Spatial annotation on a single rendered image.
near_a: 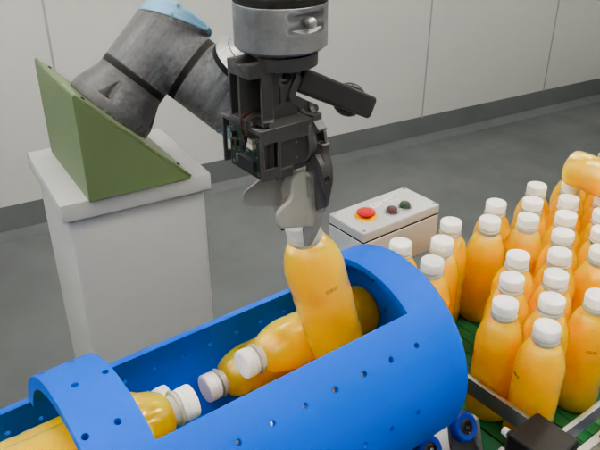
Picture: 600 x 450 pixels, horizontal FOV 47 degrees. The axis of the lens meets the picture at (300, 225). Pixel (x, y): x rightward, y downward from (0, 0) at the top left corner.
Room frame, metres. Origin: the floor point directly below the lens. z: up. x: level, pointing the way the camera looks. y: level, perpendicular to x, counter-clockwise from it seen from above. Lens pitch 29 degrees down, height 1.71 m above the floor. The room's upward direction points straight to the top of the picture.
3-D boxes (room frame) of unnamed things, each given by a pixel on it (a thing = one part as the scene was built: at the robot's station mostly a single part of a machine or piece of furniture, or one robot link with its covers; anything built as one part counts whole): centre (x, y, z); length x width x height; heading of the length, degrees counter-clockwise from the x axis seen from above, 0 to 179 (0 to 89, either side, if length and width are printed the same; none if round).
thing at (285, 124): (0.65, 0.02, 1.48); 0.09 x 0.08 x 0.12; 127
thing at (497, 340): (0.85, -0.31, 1.00); 0.07 x 0.07 x 0.19
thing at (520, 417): (0.87, -0.24, 0.96); 0.40 x 0.01 x 0.03; 37
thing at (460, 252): (1.10, -0.28, 1.00); 0.07 x 0.07 x 0.19
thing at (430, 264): (0.96, -0.22, 1.10); 0.04 x 0.04 x 0.02
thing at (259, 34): (0.65, 0.02, 1.56); 0.10 x 0.09 x 0.05; 37
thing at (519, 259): (0.98, -0.37, 1.10); 0.04 x 0.04 x 0.02
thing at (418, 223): (1.17, -0.16, 1.05); 0.20 x 0.10 x 0.10; 127
